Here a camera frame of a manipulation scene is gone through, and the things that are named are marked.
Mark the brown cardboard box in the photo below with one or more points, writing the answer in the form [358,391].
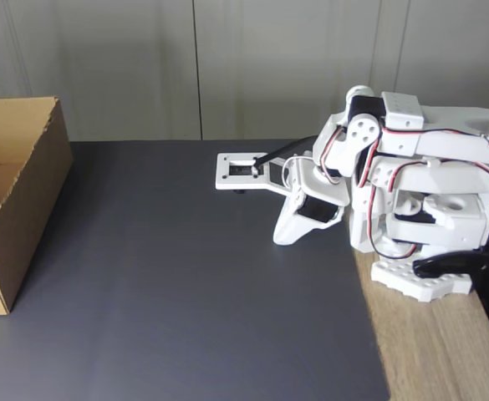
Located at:
[39,188]

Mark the dark grey table mat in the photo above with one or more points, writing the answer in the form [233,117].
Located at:
[206,292]

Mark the black table clamp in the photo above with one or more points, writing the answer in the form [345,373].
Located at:
[478,267]

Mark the white gripper camera mount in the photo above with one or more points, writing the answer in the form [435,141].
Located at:
[223,173]

